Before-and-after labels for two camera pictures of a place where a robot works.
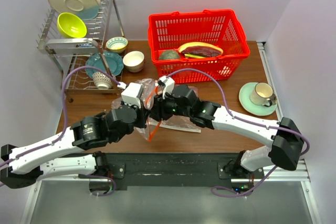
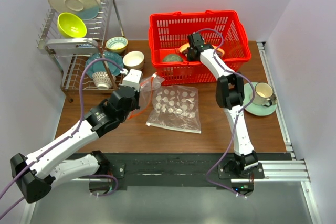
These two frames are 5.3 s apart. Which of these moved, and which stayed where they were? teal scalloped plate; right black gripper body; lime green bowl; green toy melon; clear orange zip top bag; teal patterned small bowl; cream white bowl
Moved: green toy melon; clear orange zip top bag; right black gripper body
Stayed: teal scalloped plate; cream white bowl; lime green bowl; teal patterned small bowl
